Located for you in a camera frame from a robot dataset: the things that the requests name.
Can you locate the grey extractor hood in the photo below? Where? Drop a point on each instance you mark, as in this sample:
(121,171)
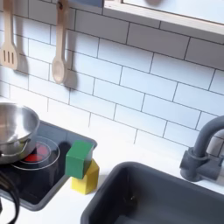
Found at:
(87,2)

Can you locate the green toy block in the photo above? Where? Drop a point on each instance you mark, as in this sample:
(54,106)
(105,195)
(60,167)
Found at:
(78,160)

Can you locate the dark grey sink basin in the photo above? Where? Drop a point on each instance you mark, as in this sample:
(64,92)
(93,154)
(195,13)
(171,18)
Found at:
(163,198)

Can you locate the wooden spoon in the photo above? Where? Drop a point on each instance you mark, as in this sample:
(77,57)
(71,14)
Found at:
(59,70)

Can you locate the yellow toy block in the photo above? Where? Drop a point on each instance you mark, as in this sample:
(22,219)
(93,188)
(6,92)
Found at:
(87,183)

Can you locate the white toy microwave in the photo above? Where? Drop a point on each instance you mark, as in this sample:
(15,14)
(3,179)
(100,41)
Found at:
(189,8)

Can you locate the black toy stove cooktop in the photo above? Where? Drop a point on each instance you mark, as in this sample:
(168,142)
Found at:
(38,186)

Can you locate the steel pot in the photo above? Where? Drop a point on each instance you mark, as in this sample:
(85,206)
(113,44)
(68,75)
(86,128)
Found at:
(14,125)

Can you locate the wooden kitchen frame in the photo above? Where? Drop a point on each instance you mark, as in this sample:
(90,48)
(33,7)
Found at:
(163,18)

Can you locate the grey tap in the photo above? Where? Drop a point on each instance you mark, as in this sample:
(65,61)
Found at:
(198,163)

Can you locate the wooden slotted spatula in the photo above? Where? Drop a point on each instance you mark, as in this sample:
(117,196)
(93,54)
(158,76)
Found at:
(7,29)

